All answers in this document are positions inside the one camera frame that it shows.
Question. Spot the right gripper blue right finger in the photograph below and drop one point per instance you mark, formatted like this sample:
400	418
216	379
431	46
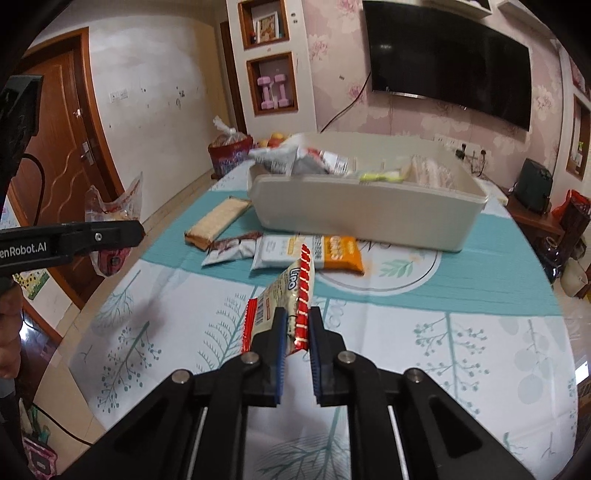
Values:
402	425

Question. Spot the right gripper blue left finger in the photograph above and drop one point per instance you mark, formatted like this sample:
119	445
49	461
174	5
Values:
193	426

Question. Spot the round nut cake packet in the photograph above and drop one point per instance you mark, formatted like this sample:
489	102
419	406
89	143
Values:
113	217

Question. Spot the beige wafer bar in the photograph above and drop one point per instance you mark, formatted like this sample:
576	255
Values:
203	233

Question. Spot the red striped Lipo packet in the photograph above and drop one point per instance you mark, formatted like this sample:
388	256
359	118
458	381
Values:
292	291

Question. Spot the orange white oats bar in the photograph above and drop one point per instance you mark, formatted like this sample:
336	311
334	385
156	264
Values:
339	253

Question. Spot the clear bag printed wafers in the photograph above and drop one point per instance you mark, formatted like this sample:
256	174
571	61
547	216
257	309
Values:
428	172

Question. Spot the silver white snack bag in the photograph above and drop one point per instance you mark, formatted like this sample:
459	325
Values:
286	159

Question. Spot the green pineapple cake packet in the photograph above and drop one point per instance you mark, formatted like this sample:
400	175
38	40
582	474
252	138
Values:
395	176

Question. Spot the large white biscuit package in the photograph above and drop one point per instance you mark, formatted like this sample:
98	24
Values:
327	162

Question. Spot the person left hand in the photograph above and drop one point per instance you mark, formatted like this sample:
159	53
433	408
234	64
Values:
10	325

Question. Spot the brown wooden door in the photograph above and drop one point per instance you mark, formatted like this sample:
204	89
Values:
70	145

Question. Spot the teal striped table runner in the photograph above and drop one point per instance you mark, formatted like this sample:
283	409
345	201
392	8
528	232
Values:
496	273

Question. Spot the brown white wrapper packet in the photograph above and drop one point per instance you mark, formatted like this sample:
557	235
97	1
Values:
232	249

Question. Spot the white bucket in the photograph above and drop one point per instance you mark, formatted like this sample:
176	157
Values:
574	278

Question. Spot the wooden tv cabinet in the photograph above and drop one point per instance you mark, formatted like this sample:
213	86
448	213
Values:
543	231

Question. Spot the white plastic storage bin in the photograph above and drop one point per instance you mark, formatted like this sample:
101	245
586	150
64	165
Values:
405	213

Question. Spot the fruit bowl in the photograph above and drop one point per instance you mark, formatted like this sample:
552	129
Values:
275	140

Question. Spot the pink dumbbell pair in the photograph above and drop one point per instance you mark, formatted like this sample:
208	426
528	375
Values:
274	92

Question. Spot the framed picture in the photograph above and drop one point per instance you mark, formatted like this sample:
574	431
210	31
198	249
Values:
267	27

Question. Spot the wall power outlet strip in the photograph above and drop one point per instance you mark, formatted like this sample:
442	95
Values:
471	150

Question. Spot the black wall television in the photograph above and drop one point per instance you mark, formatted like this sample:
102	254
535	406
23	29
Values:
431	53

